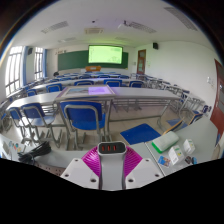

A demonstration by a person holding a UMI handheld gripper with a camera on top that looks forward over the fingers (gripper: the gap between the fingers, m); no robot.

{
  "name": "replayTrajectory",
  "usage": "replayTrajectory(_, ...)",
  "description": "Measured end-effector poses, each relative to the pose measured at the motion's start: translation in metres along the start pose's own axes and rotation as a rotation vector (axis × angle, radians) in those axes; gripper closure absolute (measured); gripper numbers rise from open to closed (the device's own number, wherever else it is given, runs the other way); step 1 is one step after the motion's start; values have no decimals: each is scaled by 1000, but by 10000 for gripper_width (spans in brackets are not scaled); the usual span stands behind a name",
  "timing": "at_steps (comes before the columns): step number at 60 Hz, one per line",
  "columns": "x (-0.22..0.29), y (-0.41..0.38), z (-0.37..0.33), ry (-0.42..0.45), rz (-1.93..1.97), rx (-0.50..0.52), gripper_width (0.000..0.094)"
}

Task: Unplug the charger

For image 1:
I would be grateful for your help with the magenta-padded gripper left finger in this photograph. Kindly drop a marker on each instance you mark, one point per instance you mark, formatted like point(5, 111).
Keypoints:
point(78, 171)

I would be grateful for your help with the ceiling air vent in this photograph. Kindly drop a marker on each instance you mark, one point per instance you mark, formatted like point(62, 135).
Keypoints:
point(94, 30)

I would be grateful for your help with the green and white box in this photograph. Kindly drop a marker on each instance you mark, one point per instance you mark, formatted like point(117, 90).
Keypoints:
point(165, 141)

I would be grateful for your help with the brown classroom door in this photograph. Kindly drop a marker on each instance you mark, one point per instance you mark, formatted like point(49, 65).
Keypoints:
point(141, 62)

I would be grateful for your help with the white charger block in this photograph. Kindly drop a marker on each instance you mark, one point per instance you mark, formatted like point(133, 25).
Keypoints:
point(111, 166)

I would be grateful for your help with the large classroom window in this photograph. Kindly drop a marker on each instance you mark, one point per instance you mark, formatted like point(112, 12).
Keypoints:
point(38, 62)
point(14, 70)

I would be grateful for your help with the blue window curtain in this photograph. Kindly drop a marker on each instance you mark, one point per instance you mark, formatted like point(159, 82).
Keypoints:
point(44, 62)
point(24, 65)

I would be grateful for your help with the ceiling projector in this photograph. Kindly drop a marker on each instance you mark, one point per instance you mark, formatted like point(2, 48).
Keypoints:
point(124, 23)

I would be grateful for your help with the framed desktop display panel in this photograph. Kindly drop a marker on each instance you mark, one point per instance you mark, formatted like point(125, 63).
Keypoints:
point(86, 90)

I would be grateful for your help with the black wall speaker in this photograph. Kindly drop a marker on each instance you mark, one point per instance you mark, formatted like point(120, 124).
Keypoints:
point(30, 51)
point(155, 45)

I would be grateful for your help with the group of ceiling lights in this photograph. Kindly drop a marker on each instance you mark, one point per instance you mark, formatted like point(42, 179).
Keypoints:
point(55, 26)

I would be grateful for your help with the white wall switch panel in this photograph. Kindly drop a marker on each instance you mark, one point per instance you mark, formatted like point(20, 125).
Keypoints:
point(209, 80)

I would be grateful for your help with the rows of grey desks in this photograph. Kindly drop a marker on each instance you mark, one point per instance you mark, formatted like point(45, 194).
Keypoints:
point(140, 93)

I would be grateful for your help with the projection screen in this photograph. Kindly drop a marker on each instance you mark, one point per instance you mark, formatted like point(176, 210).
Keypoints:
point(105, 54)

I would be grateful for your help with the orange wooden lectern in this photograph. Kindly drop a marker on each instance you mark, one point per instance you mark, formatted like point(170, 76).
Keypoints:
point(92, 68)

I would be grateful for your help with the green chalkboard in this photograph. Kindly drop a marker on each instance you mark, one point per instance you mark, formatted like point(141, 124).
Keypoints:
point(71, 60)

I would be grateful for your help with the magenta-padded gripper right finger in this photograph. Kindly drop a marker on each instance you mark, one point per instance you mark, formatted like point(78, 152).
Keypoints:
point(146, 171)

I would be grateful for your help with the small white box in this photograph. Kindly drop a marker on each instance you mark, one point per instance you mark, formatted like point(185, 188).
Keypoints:
point(189, 146)
point(175, 155)

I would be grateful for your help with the group of blue chairs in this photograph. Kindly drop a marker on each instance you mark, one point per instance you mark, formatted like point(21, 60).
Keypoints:
point(85, 116)

